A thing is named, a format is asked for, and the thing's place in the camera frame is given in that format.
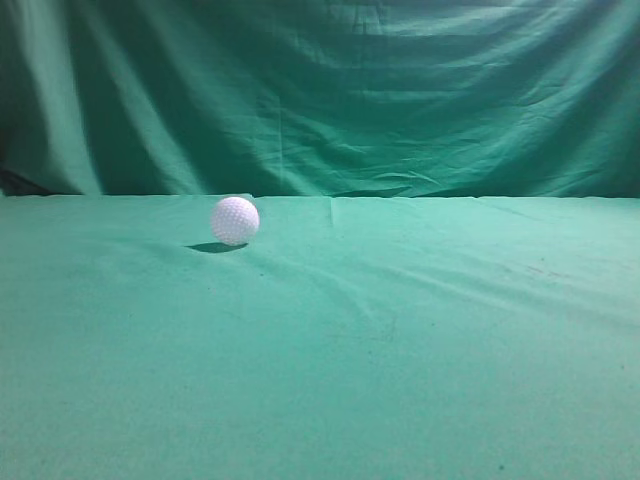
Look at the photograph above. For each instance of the green cloth backdrop and tablecover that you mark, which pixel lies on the green cloth backdrop and tablecover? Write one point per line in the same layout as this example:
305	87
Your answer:
445	280

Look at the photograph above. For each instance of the white dimpled golf ball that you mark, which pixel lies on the white dimpled golf ball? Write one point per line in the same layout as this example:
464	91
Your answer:
235	221

